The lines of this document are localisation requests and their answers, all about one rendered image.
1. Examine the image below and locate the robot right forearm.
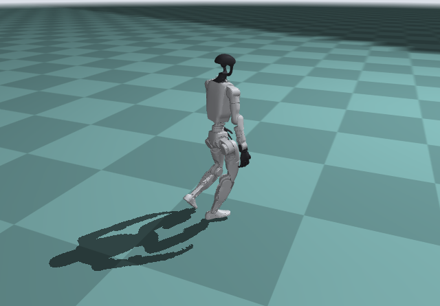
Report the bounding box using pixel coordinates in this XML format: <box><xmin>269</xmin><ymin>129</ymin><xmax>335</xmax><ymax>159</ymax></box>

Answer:
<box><xmin>234</xmin><ymin>116</ymin><xmax>248</xmax><ymax>150</ymax></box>

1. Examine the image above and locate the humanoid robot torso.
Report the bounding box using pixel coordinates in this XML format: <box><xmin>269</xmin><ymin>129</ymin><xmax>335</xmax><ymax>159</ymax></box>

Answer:
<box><xmin>206</xmin><ymin>76</ymin><xmax>234</xmax><ymax>148</ymax></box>

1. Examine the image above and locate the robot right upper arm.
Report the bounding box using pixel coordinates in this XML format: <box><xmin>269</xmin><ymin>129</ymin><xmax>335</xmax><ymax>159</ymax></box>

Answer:
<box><xmin>226</xmin><ymin>85</ymin><xmax>241</xmax><ymax>124</ymax></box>

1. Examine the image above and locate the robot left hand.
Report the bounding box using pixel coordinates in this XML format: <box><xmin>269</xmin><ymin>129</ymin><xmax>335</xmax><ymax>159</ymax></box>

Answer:
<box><xmin>224</xmin><ymin>127</ymin><xmax>233</xmax><ymax>140</ymax></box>

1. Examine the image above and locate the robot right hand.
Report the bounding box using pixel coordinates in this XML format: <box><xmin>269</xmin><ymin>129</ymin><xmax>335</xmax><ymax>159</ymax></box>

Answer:
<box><xmin>238</xmin><ymin>144</ymin><xmax>251</xmax><ymax>168</ymax></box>

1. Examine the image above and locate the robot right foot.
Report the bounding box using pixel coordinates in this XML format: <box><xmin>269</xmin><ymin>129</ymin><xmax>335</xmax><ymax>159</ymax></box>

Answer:
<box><xmin>205</xmin><ymin>210</ymin><xmax>230</xmax><ymax>220</ymax></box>

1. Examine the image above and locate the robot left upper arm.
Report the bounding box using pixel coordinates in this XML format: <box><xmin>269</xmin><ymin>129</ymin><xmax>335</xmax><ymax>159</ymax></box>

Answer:
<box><xmin>205</xmin><ymin>79</ymin><xmax>211</xmax><ymax>102</ymax></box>

